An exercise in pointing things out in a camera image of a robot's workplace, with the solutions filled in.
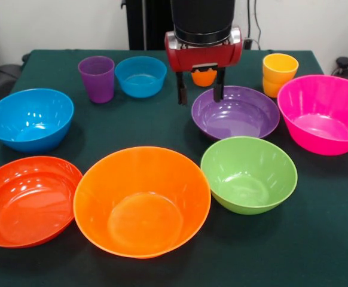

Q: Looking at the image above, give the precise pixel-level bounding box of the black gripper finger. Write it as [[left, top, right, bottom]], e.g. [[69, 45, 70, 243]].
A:
[[176, 71, 189, 106], [212, 68, 226, 103]]

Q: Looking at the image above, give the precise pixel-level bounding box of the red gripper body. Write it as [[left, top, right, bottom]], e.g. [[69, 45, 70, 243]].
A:
[[165, 31, 243, 74]]

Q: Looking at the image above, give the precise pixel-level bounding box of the large orange bowl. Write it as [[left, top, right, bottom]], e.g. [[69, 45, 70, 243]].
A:
[[73, 146, 212, 259]]

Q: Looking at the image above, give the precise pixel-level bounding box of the orange cup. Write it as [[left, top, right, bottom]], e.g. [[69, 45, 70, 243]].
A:
[[191, 69, 217, 88]]

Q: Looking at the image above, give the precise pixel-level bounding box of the purple bowl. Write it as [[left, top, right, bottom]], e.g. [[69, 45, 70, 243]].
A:
[[191, 85, 281, 142]]

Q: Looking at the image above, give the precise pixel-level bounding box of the small blue bowl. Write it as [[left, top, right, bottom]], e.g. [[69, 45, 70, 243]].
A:
[[114, 56, 168, 99]]

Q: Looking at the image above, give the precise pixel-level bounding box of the yellow cup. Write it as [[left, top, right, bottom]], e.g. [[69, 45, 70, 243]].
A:
[[262, 53, 300, 99]]

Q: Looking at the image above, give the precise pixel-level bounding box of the purple cup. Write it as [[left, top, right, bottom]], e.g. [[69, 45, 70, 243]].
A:
[[78, 56, 115, 104]]

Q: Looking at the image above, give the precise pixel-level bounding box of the green bowl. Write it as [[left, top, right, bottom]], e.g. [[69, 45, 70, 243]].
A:
[[200, 136, 298, 215]]

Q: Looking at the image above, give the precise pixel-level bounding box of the pink bowl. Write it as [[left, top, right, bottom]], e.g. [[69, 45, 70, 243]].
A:
[[277, 74, 348, 157]]

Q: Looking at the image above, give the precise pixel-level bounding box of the large blue bowl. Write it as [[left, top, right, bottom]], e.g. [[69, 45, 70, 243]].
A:
[[0, 88, 75, 154]]

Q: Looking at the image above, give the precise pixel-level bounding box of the dark green table cloth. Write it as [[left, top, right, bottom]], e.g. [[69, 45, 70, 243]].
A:
[[0, 49, 348, 287]]

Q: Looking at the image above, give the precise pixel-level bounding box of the red bowl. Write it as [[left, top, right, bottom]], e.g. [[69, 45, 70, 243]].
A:
[[0, 155, 84, 249]]

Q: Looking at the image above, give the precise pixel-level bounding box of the black wall cable with plug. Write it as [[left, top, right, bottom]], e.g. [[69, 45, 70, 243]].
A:
[[242, 0, 263, 51]]

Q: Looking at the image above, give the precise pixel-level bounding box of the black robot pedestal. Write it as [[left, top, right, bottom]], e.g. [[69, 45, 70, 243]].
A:
[[125, 0, 175, 51]]

